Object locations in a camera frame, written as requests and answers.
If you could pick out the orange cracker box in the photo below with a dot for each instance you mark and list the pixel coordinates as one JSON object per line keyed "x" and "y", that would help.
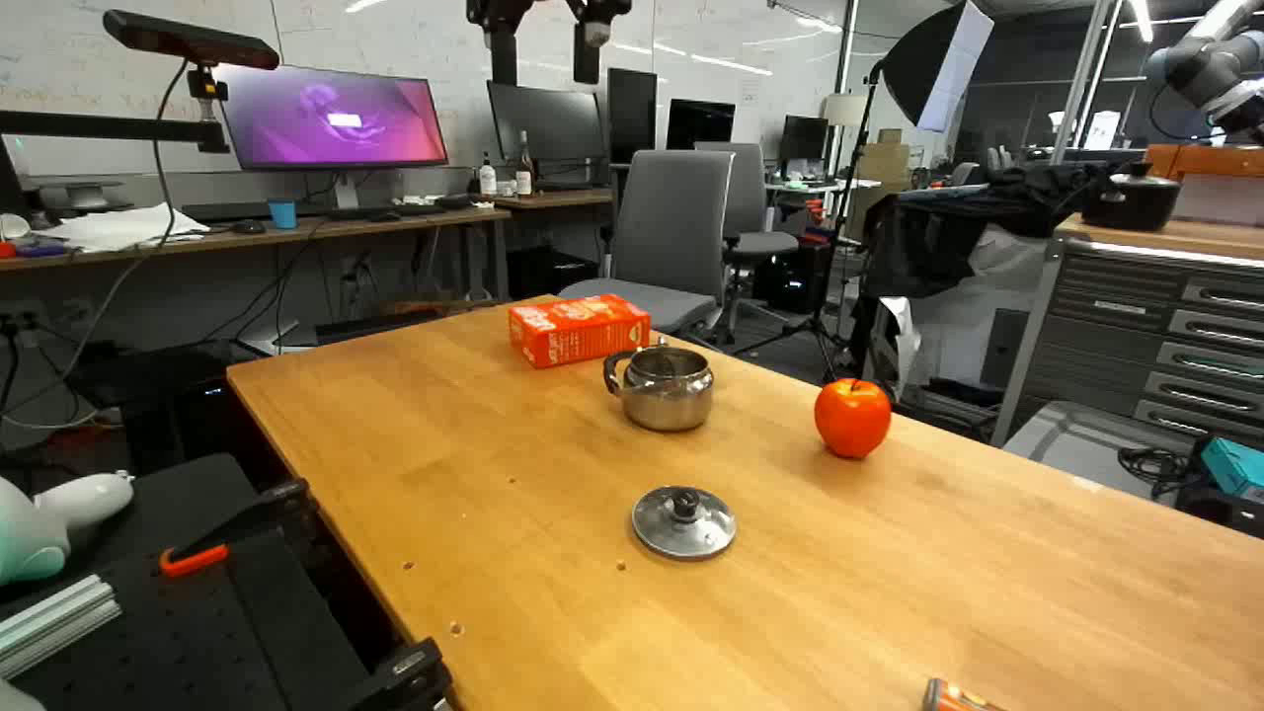
{"x": 579, "y": 328}

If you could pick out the small brown object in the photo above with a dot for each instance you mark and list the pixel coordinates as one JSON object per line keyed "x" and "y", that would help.
{"x": 953, "y": 697}

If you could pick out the black cloth heap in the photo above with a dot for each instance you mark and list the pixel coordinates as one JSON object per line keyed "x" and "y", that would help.
{"x": 962, "y": 223}

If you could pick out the tall black monitor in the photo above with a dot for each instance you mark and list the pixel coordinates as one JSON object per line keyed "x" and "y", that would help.
{"x": 632, "y": 111}

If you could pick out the small dark monitor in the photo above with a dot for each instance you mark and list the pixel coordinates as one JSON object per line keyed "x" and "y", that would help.
{"x": 701, "y": 122}
{"x": 804, "y": 138}

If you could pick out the orange apple-shaped fruit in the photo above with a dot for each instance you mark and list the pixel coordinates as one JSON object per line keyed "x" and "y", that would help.
{"x": 850, "y": 421}

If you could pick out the blue cup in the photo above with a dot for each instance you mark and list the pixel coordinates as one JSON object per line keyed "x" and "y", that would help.
{"x": 281, "y": 216}

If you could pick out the gray storage bin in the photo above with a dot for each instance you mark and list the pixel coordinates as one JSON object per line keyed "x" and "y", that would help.
{"x": 1078, "y": 442}

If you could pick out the silver steel kettle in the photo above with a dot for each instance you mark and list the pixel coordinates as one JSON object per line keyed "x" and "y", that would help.
{"x": 664, "y": 394}

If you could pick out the black hanging fixture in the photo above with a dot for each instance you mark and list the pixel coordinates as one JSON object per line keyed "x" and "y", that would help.
{"x": 592, "y": 33}
{"x": 500, "y": 39}

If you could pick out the gray drawer cabinet wooden top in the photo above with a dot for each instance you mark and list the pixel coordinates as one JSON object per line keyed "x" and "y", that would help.
{"x": 1158, "y": 328}

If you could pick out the wide dark monitor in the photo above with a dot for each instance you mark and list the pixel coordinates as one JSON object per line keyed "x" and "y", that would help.
{"x": 547, "y": 122}

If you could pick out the gray office chair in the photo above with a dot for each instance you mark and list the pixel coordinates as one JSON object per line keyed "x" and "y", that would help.
{"x": 757, "y": 200}
{"x": 664, "y": 223}

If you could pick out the orange wooden box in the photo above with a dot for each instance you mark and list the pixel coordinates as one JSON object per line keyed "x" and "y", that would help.
{"x": 1208, "y": 159}

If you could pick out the white papers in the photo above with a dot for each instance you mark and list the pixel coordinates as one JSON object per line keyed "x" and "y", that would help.
{"x": 119, "y": 225}

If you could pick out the monitor with purple screen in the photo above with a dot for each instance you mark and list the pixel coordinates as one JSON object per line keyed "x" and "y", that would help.
{"x": 337, "y": 121}

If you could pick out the black keyboard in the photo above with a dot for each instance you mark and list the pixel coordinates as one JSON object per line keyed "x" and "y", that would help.
{"x": 397, "y": 208}

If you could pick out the black softbox light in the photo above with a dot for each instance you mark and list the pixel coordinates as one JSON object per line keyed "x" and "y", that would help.
{"x": 923, "y": 66}

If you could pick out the teal case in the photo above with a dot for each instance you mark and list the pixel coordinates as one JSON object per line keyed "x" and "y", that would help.
{"x": 1239, "y": 463}

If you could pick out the silver steel kettle lid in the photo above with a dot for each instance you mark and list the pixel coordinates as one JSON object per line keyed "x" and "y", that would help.
{"x": 682, "y": 523}

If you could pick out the black pot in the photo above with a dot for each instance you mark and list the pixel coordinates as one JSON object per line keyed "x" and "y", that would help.
{"x": 1132, "y": 201}

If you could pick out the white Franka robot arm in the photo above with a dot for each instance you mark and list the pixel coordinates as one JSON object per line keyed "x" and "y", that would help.
{"x": 51, "y": 519}

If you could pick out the short aluminium bar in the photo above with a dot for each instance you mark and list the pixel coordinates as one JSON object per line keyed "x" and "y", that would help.
{"x": 44, "y": 616}

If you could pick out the long wooden desk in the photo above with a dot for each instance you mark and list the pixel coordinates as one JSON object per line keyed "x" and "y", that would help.
{"x": 263, "y": 237}

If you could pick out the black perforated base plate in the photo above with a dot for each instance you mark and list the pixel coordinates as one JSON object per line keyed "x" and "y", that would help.
{"x": 200, "y": 636}

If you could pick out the white bottle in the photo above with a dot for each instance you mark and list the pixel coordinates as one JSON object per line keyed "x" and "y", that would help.
{"x": 485, "y": 179}

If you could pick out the dark bottle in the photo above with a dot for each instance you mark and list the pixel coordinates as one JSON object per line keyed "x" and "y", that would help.
{"x": 522, "y": 165}

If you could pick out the black stereo camera bar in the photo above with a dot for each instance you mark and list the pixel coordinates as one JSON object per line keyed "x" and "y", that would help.
{"x": 190, "y": 39}

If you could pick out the gray robot arm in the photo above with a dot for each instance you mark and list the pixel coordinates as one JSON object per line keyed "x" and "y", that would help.
{"x": 1219, "y": 71}

